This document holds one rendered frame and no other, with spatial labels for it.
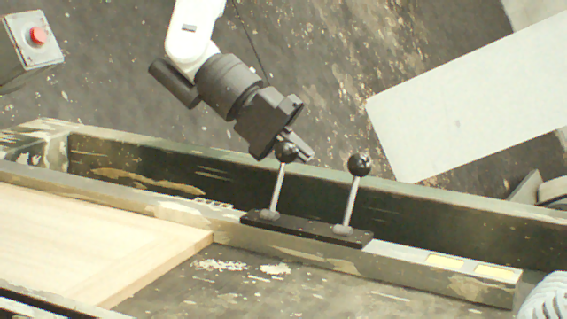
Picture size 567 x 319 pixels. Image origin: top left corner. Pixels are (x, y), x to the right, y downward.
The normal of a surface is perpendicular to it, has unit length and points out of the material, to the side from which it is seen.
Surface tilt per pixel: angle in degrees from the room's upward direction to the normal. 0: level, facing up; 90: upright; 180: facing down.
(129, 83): 0
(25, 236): 60
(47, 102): 0
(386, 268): 90
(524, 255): 90
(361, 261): 90
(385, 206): 90
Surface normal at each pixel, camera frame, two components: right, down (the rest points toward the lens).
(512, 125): -0.46, 0.22
